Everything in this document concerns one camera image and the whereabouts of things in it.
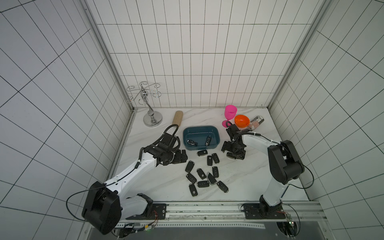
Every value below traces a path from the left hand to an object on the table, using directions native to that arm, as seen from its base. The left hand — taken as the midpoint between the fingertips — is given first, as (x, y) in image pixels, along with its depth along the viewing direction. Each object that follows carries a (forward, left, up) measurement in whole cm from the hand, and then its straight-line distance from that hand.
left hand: (178, 161), depth 81 cm
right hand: (+12, -32, -9) cm, 35 cm away
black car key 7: (+4, -31, 0) cm, 31 cm away
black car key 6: (-11, -25, -7) cm, 28 cm away
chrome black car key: (+17, -8, -7) cm, 20 cm away
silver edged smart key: (-7, -19, -9) cm, 22 cm away
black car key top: (+9, -14, -8) cm, 19 cm away
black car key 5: (-10, -14, -8) cm, 19 cm away
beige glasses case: (+37, +3, -7) cm, 38 cm away
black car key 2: (+4, -19, -8) cm, 21 cm away
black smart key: (+1, -6, -8) cm, 10 cm away
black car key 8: (-6, -7, -8) cm, 12 cm away
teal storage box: (+21, -11, -8) cm, 25 cm away
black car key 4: (-4, -22, -8) cm, 24 cm away
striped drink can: (+34, -54, -6) cm, 64 cm away
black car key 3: (-4, -13, -8) cm, 16 cm away
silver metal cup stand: (+38, +23, -8) cm, 45 cm away
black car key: (+6, -22, -8) cm, 24 cm away
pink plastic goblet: (+35, -34, +4) cm, 49 cm away
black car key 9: (-13, -9, -8) cm, 17 cm away
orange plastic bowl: (+35, -44, -6) cm, 56 cm away
